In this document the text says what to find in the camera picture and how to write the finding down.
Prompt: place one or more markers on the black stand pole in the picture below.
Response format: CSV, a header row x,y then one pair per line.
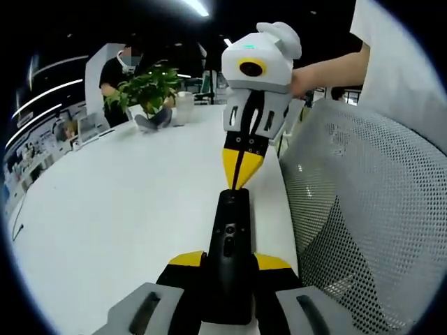
x,y
209,76

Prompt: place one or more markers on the grey mesh office chair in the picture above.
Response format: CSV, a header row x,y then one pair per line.
x,y
377,209

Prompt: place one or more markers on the white plastic container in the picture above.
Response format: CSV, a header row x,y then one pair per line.
x,y
185,108

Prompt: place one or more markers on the green potted plant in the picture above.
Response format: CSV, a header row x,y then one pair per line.
x,y
146,87

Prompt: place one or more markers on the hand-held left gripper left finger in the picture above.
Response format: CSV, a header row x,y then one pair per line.
x,y
146,310

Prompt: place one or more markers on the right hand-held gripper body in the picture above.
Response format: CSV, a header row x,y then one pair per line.
x,y
276,52

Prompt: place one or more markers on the grey black headset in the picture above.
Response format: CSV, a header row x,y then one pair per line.
x,y
157,118

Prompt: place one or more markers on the person's right hand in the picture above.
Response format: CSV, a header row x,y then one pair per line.
x,y
303,82

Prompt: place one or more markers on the black remote control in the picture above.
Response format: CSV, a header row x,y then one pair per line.
x,y
230,272

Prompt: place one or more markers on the white open laptop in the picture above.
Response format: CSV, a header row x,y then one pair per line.
x,y
89,127

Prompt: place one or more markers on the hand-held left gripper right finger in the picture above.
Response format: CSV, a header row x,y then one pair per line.
x,y
304,310

